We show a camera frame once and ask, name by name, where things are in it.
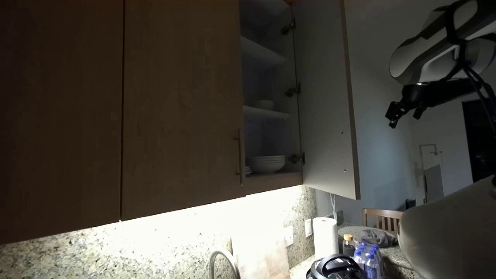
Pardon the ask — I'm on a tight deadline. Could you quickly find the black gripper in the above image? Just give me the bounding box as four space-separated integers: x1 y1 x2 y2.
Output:
385 76 485 130

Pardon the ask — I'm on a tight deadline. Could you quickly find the wooden cabinet door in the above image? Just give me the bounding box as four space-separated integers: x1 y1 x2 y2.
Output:
120 0 244 222
0 0 124 245
292 0 361 201

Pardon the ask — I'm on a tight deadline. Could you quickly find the dark glass door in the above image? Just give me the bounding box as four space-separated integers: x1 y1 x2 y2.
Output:
460 98 496 183

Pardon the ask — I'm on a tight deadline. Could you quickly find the metal door hinge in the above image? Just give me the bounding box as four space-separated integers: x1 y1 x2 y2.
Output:
283 84 302 99
279 20 297 37
286 152 306 167

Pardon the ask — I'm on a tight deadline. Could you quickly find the wooden cabinet box with shelves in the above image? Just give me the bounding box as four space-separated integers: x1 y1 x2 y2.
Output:
238 0 306 195

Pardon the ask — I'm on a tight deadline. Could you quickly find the grey standing panel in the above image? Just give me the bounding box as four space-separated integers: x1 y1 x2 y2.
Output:
421 163 446 203

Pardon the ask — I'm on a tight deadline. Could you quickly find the wooden slat chair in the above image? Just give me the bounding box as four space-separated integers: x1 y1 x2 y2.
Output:
361 206 406 234

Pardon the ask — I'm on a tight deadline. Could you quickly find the grey fruit bowl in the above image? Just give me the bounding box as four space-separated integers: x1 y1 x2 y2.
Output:
336 225 399 249

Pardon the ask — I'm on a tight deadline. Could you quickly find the small white bowl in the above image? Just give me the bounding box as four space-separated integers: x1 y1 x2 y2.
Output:
254 98 275 112

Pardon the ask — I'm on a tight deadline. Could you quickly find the small spice jar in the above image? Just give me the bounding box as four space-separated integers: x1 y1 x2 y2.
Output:
341 232 356 256

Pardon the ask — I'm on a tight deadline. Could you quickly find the large white bowl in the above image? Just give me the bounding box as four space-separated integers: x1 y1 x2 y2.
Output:
248 153 288 175

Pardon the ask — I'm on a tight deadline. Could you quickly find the white paper towel roll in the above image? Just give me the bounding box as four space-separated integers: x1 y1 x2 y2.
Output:
311 215 339 259

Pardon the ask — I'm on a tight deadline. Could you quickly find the clear plastic water bottle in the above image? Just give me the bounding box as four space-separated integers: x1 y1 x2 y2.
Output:
364 243 384 279
354 240 372 271

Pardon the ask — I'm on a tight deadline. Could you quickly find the black pressure cooker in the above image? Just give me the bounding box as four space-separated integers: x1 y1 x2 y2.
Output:
303 253 367 279

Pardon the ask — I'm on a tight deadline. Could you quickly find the wooden cutting board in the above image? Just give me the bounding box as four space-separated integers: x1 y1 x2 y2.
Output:
229 237 291 279

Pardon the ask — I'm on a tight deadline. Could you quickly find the chrome faucet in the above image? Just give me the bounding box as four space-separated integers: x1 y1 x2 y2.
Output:
207 248 240 279

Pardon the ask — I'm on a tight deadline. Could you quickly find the black looped wrist cable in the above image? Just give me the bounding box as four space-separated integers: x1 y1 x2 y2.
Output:
461 60 496 141

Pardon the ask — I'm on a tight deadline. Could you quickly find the metal bar door handle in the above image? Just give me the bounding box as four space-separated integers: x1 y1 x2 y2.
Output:
232 129 244 180

